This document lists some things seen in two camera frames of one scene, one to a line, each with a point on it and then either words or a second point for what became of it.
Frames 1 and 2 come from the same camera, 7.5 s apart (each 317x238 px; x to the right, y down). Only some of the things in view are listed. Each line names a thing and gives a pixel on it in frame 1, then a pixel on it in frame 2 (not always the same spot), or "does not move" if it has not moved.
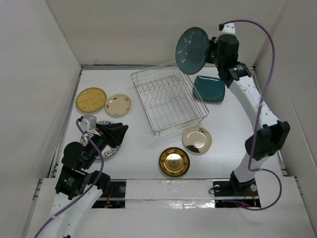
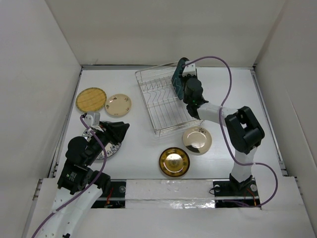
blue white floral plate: x=109 y=151 does not move
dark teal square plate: x=209 y=89 -> x=177 y=81
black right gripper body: x=218 y=63 -> x=184 y=80
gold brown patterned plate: x=174 y=161 does not move
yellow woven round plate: x=90 y=99 does not move
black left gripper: x=114 y=132 does not move
